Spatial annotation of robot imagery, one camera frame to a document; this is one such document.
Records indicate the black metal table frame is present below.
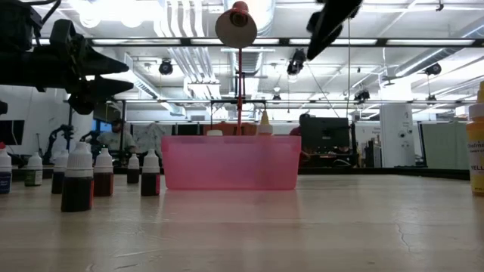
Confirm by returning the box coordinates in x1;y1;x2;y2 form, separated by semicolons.
0;164;484;181

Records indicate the red desk lamp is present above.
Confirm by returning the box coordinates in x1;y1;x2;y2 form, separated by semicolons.
203;1;259;137

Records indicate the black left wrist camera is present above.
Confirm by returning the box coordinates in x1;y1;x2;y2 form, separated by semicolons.
50;18;88;52

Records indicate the black computer monitor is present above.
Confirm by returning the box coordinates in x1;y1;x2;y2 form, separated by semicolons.
300;116;351;154

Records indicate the large orange bottle yellow cap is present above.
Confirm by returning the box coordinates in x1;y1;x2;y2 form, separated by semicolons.
257;109;274;137

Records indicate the person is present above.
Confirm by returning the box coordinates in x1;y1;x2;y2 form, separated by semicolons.
96;118;138;156
289;112;315;167

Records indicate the small white-capped bottle green label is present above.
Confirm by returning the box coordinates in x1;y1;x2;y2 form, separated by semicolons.
25;152;43;187

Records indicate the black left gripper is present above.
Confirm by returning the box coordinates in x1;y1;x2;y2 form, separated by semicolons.
52;45;135;116

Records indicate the small white-capped coloring bottle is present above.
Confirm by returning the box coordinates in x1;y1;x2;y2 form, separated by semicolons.
51;150;69;194
126;153;141;184
93;147;114;197
60;141;95;212
141;149;161;196

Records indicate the green partition screen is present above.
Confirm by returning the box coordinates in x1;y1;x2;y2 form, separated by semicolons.
420;122;470;170

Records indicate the pink translucent plastic bin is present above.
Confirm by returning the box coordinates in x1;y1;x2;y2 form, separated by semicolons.
161;134;303;191

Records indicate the black wall screen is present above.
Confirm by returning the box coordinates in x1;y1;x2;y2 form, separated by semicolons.
0;119;26;146

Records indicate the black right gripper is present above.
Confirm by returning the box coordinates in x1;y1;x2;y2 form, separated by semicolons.
306;0;364;60

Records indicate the small white-capped bottle blue label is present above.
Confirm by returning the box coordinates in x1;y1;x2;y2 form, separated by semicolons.
0;142;12;194

